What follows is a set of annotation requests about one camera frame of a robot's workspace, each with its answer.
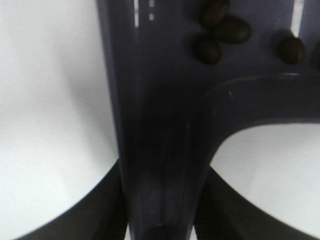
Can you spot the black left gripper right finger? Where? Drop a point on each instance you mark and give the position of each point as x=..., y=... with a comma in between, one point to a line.
x=223, y=214

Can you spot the grey plastic dustpan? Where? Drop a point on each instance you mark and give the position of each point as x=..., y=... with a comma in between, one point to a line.
x=171, y=113

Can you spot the pile of coffee beans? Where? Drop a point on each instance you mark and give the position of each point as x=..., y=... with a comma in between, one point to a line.
x=242, y=37

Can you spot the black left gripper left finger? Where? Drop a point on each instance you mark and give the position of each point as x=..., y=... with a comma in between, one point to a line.
x=100, y=215

